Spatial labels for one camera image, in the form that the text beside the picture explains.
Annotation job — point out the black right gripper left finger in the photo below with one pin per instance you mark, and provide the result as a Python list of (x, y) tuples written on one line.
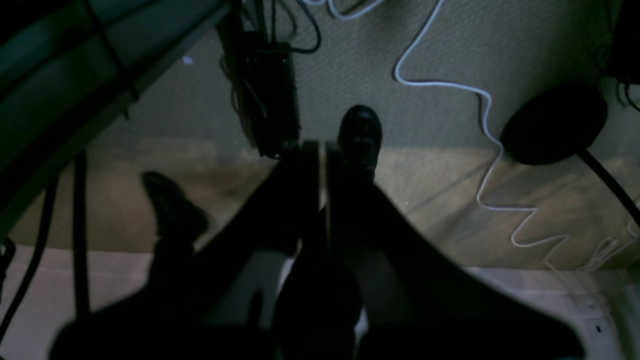
[(168, 318)]

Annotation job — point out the black round stand base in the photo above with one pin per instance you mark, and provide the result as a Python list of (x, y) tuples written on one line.
[(555, 125)]

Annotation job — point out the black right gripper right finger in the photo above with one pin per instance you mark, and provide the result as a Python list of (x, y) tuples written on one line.
[(450, 314)]

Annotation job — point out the patterned tablecloth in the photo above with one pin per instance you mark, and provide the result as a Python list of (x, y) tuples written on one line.
[(602, 305)]

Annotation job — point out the black power adapter box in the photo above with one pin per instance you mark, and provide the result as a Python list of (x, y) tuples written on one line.
[(262, 75)]

